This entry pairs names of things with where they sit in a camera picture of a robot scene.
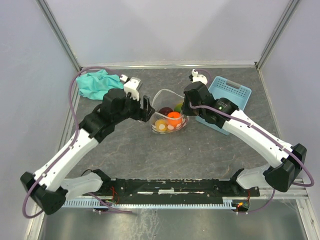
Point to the light blue plastic basket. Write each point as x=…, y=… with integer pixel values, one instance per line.
x=230, y=100

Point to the clear dotted zip bag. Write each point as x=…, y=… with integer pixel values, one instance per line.
x=167, y=98

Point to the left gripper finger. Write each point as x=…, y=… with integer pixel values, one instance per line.
x=147, y=107
x=145, y=115

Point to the teal crumpled cloth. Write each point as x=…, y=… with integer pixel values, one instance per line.
x=94, y=85

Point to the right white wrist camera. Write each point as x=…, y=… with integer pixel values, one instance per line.
x=195, y=76

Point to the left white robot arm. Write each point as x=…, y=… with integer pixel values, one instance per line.
x=91, y=131

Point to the dark purple avocado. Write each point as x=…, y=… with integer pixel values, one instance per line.
x=165, y=111

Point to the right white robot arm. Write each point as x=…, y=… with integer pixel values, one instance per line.
x=284, y=161

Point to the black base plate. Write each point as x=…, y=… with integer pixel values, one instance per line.
x=174, y=191

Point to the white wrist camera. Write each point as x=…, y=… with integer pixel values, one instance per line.
x=131, y=86
x=195, y=76

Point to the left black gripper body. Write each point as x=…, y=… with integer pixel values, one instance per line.
x=132, y=109

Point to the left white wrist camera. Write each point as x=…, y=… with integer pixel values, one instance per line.
x=131, y=86

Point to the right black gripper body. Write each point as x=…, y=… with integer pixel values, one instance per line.
x=187, y=110

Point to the aluminium frame rail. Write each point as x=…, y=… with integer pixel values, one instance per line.
x=93, y=182

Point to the orange tangerine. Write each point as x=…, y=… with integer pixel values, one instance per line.
x=174, y=119

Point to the light blue cable duct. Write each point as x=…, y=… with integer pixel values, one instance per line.
x=89, y=202

